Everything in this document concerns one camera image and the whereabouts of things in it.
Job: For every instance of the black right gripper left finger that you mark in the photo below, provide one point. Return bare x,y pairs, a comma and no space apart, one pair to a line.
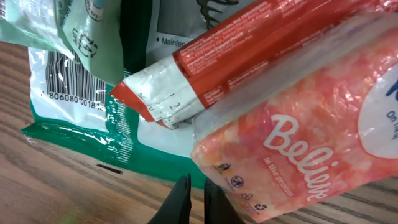
177,206

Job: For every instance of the pale green wipes sachet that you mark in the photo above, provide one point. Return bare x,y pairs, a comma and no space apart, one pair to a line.
84,29

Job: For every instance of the pink Kleenex tissue pack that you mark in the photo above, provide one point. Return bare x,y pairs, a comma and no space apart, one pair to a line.
319,122

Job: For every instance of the green 3M sponge packet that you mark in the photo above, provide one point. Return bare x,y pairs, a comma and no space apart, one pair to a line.
74,109

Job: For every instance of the red coffee stick sachet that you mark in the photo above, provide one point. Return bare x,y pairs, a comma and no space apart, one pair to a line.
201,72

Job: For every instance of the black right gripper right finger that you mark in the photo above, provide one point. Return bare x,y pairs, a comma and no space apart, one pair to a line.
218,209

